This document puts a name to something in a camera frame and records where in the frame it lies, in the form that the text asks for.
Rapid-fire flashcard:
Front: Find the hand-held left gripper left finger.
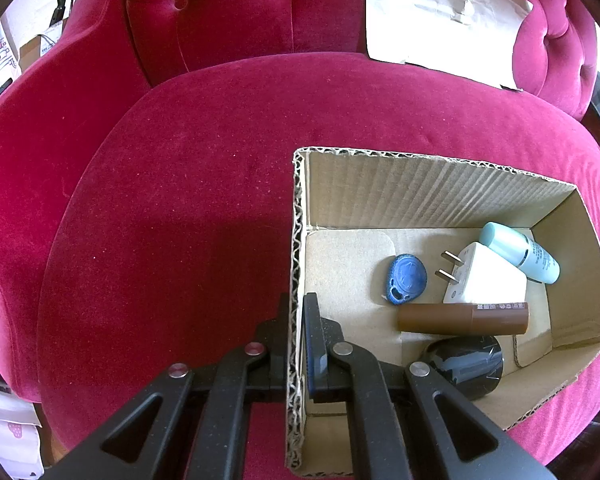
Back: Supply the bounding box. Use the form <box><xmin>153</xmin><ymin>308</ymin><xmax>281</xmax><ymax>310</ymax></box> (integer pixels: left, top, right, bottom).
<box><xmin>40</xmin><ymin>292</ymin><xmax>294</xmax><ymax>480</ymax></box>

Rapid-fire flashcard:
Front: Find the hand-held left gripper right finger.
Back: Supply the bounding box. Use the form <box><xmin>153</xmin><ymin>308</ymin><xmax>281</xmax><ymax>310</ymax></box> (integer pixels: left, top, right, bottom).
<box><xmin>304</xmin><ymin>291</ymin><xmax>556</xmax><ymax>480</ymax></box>

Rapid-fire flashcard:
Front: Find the blue key fob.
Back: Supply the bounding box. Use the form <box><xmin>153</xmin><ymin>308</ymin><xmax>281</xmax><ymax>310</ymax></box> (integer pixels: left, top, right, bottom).
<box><xmin>383</xmin><ymin>254</ymin><xmax>429</xmax><ymax>307</ymax></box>

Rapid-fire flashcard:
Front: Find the brown tube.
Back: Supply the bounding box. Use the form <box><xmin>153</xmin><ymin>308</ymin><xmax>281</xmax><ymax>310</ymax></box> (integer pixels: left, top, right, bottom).
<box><xmin>397</xmin><ymin>301</ymin><xmax>530</xmax><ymax>335</ymax></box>

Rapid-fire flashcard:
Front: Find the black round device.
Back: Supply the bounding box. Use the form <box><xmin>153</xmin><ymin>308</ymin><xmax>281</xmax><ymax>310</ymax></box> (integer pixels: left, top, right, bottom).
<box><xmin>420</xmin><ymin>334</ymin><xmax>504</xmax><ymax>402</ymax></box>

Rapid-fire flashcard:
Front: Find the white charger plug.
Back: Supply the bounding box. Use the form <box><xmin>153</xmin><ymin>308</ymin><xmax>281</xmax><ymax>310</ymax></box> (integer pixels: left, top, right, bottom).
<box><xmin>433</xmin><ymin>241</ymin><xmax>528</xmax><ymax>306</ymax></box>

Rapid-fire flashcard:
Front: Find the light blue bottle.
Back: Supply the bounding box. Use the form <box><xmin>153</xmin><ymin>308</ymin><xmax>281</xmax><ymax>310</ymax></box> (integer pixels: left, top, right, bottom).
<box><xmin>480</xmin><ymin>221</ymin><xmax>561</xmax><ymax>285</ymax></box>

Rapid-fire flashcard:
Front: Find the red velvet sofa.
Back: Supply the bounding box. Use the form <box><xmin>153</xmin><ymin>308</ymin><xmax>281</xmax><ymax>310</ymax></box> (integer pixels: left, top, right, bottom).
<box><xmin>0</xmin><ymin>0</ymin><xmax>600</xmax><ymax>480</ymax></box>

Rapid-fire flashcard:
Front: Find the white bag with pink print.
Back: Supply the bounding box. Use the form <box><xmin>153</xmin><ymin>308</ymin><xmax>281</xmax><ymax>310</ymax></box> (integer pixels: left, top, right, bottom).
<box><xmin>0</xmin><ymin>385</ymin><xmax>44</xmax><ymax>480</ymax></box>

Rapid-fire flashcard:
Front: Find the white cardboard sheet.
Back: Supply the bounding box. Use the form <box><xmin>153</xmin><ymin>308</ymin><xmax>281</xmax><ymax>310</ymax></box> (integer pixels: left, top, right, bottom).
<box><xmin>365</xmin><ymin>0</ymin><xmax>535</xmax><ymax>93</ymax></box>

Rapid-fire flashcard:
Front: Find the small brown cardboard box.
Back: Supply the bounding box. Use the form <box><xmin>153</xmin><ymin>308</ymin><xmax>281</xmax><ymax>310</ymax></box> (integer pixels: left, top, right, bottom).
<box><xmin>19</xmin><ymin>34</ymin><xmax>57</xmax><ymax>74</ymax></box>

